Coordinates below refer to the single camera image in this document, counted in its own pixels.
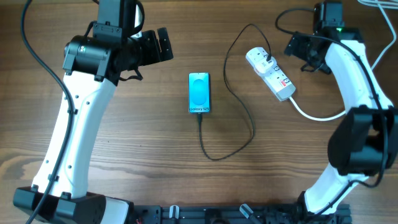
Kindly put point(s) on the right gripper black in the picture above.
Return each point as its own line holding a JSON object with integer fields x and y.
{"x": 296, "y": 47}

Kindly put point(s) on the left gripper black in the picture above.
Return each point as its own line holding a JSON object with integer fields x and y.
{"x": 153, "y": 55}

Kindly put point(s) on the Galaxy S25 smartphone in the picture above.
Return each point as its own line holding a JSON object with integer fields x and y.
{"x": 199, "y": 93}

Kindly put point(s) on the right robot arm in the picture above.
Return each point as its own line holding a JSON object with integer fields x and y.
{"x": 364, "y": 144}

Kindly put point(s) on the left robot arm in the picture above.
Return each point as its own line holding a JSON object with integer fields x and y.
{"x": 94, "y": 62}

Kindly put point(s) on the white USB charger plug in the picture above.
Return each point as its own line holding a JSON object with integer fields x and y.
{"x": 263, "y": 65}

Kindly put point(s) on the white power strip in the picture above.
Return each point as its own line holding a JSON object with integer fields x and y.
{"x": 275, "y": 78}

